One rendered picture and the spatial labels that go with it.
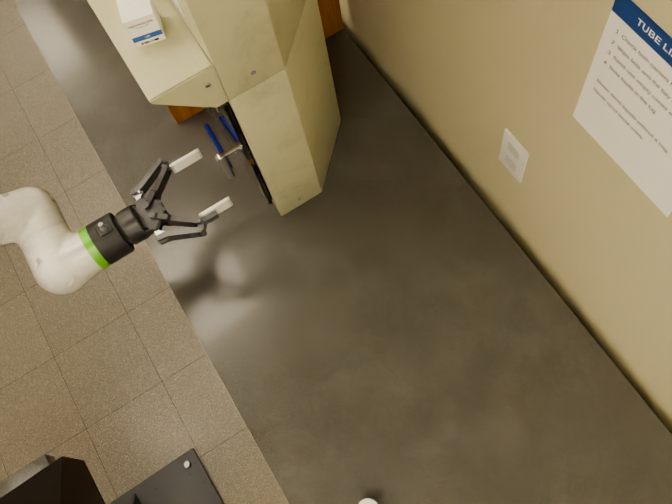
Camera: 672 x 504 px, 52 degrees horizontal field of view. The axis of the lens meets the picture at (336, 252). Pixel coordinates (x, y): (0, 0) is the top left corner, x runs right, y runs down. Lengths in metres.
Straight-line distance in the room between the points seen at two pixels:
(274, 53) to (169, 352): 1.61
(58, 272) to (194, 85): 0.50
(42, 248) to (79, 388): 1.30
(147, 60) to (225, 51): 0.13
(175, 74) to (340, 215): 0.60
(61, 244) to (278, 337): 0.48
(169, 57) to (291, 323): 0.64
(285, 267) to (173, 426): 1.12
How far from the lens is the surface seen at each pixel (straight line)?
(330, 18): 1.83
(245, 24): 1.12
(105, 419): 2.64
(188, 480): 2.49
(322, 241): 1.58
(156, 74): 1.16
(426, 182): 1.62
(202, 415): 2.52
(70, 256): 1.45
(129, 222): 1.44
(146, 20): 1.16
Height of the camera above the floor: 2.38
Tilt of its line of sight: 67 degrees down
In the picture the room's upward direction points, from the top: 17 degrees counter-clockwise
